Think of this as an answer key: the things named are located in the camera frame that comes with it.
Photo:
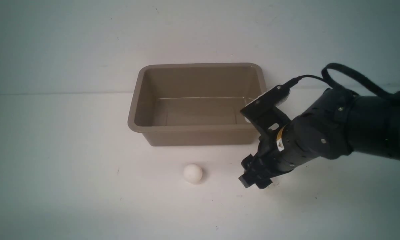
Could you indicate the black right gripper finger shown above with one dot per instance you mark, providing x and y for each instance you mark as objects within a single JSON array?
[
  {"x": 263, "y": 183},
  {"x": 247, "y": 179}
]

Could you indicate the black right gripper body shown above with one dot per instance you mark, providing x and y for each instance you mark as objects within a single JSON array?
[{"x": 265, "y": 162}]

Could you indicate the white ping-pong ball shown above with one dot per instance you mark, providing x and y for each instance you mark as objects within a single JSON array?
[{"x": 192, "y": 173}]

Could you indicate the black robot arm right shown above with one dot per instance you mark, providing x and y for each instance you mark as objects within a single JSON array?
[{"x": 337, "y": 124}]

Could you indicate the tan plastic storage bin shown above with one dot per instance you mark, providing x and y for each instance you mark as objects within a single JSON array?
[{"x": 195, "y": 104}]

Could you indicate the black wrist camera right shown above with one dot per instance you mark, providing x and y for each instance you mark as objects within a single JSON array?
[{"x": 263, "y": 112}]

